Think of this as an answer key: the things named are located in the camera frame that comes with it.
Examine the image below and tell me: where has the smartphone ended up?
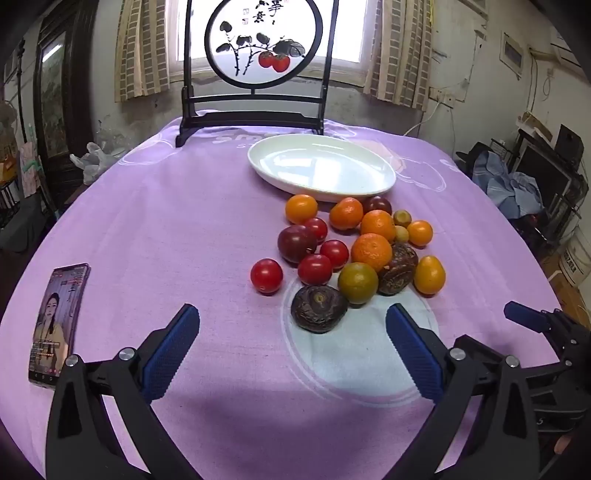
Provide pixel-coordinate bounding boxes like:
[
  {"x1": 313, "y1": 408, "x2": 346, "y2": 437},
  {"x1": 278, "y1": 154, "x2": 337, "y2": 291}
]
[{"x1": 28, "y1": 263, "x2": 92, "y2": 391}]

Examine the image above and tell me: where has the dark purple plum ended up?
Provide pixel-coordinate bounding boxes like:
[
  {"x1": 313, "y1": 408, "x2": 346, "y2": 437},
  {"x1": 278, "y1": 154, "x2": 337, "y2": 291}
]
[{"x1": 362, "y1": 196, "x2": 393, "y2": 216}]

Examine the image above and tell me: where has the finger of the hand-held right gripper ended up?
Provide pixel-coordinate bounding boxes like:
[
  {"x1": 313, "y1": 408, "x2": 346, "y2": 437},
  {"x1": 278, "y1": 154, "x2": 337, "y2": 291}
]
[{"x1": 504, "y1": 301, "x2": 591, "y2": 357}]

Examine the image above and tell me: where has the smooth round orange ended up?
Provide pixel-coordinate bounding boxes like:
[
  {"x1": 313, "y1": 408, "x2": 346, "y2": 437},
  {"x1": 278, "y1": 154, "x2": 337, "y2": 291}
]
[{"x1": 285, "y1": 194, "x2": 319, "y2": 225}]

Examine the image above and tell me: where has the black bag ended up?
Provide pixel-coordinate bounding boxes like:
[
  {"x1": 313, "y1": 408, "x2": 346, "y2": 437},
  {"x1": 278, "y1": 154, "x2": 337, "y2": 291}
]
[{"x1": 457, "y1": 142, "x2": 490, "y2": 176}]

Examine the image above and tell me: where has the white wall panel box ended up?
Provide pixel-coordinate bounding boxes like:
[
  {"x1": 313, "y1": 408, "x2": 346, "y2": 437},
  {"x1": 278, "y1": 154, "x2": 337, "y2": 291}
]
[{"x1": 500, "y1": 31, "x2": 525, "y2": 79}]

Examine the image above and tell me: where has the black persimmon painting table screen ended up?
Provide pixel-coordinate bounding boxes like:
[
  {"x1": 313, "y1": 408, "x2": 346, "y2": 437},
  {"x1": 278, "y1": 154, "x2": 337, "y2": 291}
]
[{"x1": 175, "y1": 0, "x2": 340, "y2": 148}]

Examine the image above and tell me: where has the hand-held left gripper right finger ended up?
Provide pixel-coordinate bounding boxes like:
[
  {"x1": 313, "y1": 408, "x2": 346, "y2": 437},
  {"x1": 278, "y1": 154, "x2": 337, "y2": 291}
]
[{"x1": 385, "y1": 303, "x2": 539, "y2": 480}]

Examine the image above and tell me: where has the blue clothes pile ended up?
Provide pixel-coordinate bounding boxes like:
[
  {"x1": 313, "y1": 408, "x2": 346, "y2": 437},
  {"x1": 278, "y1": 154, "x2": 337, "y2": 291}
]
[{"x1": 473, "y1": 150, "x2": 546, "y2": 220}]

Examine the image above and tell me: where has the cardboard box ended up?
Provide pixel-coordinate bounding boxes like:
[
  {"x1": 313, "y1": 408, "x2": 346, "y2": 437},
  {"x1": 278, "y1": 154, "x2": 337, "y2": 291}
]
[{"x1": 515, "y1": 111, "x2": 552, "y2": 141}]

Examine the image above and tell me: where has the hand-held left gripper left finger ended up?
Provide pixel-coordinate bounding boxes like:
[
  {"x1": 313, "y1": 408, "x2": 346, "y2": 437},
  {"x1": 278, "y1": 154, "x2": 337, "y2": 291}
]
[{"x1": 45, "y1": 304, "x2": 201, "y2": 480}]

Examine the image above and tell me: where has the green tangerine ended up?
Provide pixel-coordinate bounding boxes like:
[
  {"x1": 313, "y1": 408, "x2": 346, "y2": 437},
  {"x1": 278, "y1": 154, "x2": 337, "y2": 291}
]
[{"x1": 337, "y1": 261, "x2": 379, "y2": 305}]

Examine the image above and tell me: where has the red purple plum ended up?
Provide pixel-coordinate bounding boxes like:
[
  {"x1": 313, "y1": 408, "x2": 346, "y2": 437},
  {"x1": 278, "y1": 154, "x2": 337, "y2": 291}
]
[{"x1": 277, "y1": 224, "x2": 318, "y2": 264}]

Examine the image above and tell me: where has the computer monitor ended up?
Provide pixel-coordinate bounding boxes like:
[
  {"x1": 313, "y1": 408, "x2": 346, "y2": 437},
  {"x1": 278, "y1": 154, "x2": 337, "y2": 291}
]
[{"x1": 512, "y1": 134, "x2": 575, "y2": 217}]

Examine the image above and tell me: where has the oval yellow-orange kumquat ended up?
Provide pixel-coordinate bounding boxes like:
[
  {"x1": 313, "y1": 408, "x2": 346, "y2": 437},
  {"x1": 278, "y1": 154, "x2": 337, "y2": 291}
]
[{"x1": 413, "y1": 256, "x2": 447, "y2": 296}]

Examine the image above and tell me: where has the white oval plate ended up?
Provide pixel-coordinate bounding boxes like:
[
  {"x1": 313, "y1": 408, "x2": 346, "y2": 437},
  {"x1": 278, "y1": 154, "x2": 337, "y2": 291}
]
[{"x1": 247, "y1": 134, "x2": 398, "y2": 204}]

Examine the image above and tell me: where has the wrinkled brown passion fruit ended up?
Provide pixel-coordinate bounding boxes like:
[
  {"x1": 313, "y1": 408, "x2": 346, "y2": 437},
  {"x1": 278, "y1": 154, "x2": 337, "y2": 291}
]
[
  {"x1": 290, "y1": 285, "x2": 349, "y2": 333},
  {"x1": 377, "y1": 242, "x2": 419, "y2": 296}
]

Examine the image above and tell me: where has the white wall socket strip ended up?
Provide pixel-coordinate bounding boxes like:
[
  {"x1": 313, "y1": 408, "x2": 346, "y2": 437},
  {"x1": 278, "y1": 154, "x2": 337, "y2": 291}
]
[{"x1": 428, "y1": 87, "x2": 458, "y2": 108}]

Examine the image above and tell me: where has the window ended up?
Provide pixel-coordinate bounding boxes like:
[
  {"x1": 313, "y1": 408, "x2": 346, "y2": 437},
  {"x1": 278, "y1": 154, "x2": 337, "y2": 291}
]
[{"x1": 166, "y1": 0, "x2": 382, "y2": 88}]

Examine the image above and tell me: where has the black speaker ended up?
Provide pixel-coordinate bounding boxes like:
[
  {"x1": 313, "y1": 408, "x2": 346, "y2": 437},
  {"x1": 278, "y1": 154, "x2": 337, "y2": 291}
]
[{"x1": 554, "y1": 124, "x2": 585, "y2": 171}]

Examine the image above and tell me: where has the dark wooden cabinet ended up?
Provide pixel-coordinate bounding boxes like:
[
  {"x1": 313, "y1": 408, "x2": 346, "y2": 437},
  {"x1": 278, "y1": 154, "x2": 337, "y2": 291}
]
[{"x1": 32, "y1": 0, "x2": 100, "y2": 204}]

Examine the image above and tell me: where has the white plastic bag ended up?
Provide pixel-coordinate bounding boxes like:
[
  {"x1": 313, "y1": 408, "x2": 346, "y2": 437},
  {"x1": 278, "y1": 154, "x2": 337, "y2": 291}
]
[{"x1": 69, "y1": 142, "x2": 127, "y2": 185}]

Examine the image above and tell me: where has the brick pattern curtain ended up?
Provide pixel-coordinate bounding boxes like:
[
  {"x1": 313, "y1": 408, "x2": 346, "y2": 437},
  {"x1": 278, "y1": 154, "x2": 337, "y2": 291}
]
[
  {"x1": 363, "y1": 0, "x2": 435, "y2": 112},
  {"x1": 115, "y1": 0, "x2": 171, "y2": 103}
]

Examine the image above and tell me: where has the purple tablecloth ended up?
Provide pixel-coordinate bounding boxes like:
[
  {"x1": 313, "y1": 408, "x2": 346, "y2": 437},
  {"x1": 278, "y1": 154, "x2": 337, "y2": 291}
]
[{"x1": 0, "y1": 111, "x2": 561, "y2": 480}]

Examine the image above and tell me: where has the white bucket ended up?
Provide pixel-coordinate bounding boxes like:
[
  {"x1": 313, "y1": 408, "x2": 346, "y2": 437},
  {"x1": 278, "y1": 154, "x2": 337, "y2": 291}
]
[{"x1": 556, "y1": 222, "x2": 591, "y2": 289}]

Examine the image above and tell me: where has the orange tangerine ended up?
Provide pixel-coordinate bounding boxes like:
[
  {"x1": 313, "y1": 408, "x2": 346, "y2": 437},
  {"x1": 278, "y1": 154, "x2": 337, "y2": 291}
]
[
  {"x1": 351, "y1": 233, "x2": 393, "y2": 273},
  {"x1": 360, "y1": 209, "x2": 397, "y2": 243},
  {"x1": 329, "y1": 197, "x2": 364, "y2": 231}
]

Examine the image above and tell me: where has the small orange kumquat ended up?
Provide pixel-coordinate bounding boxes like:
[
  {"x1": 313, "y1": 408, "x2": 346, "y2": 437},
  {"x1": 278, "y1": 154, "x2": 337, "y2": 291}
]
[{"x1": 406, "y1": 220, "x2": 434, "y2": 247}]

